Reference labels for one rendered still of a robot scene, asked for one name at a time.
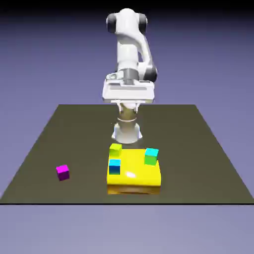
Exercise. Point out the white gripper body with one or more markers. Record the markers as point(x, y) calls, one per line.
point(128, 92)

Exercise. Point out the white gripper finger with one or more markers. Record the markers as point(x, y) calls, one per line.
point(136, 107)
point(119, 106)

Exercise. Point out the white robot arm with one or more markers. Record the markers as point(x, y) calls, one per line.
point(127, 39)

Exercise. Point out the small yellow-green cube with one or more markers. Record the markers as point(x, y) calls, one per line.
point(115, 150)

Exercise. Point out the small green cube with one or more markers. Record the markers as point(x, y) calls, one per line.
point(151, 157)

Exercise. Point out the small blue cube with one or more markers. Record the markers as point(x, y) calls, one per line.
point(114, 167)

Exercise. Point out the small magenta cube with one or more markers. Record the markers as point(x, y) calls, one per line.
point(63, 172)

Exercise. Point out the large yellow box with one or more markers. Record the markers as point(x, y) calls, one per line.
point(137, 170)

